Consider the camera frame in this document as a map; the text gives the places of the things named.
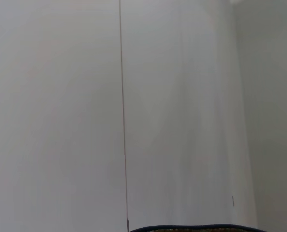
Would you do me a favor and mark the dark teal fabric bag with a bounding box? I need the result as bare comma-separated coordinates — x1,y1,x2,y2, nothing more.
129,224,267,232

